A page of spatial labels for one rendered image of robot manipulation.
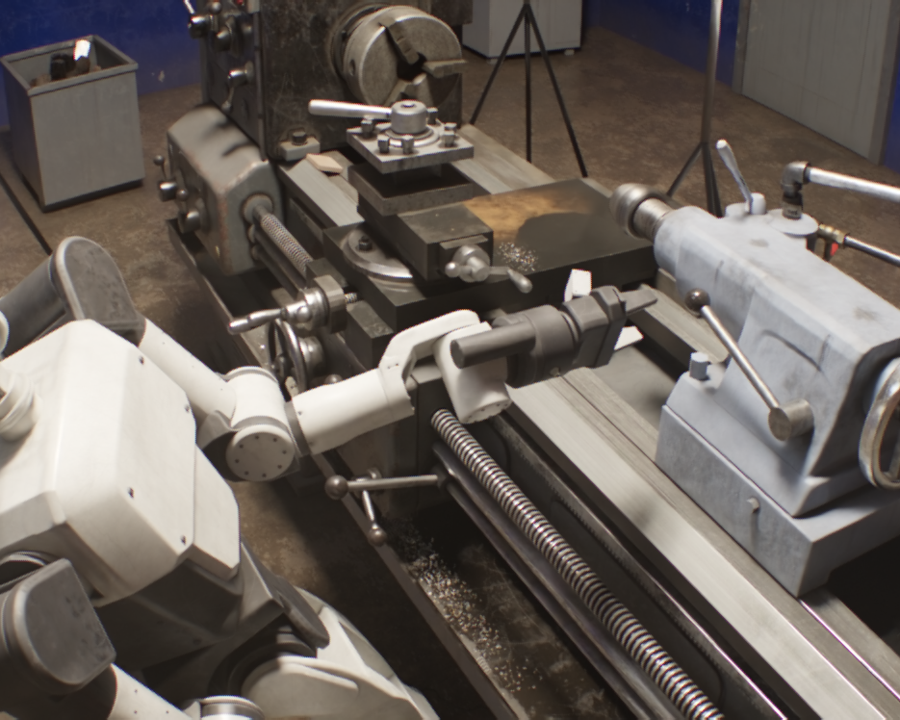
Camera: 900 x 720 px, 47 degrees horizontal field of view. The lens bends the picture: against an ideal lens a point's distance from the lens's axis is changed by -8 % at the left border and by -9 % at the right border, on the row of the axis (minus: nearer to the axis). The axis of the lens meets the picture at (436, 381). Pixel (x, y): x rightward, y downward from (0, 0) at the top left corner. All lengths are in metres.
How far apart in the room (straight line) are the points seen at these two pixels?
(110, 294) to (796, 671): 0.91
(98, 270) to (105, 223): 3.30
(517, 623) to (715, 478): 0.59
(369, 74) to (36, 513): 1.65
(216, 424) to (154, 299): 2.62
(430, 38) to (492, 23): 3.63
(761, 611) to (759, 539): 0.11
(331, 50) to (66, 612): 1.89
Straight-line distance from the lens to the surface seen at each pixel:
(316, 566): 2.68
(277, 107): 2.58
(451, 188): 1.89
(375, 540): 1.91
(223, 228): 2.68
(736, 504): 1.51
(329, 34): 2.57
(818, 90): 5.60
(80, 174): 4.60
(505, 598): 2.02
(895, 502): 1.51
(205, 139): 2.90
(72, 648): 0.89
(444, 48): 2.47
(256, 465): 1.26
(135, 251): 4.20
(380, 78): 2.42
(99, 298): 1.15
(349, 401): 1.28
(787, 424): 1.39
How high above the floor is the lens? 1.83
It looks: 34 degrees down
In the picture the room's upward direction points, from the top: straight up
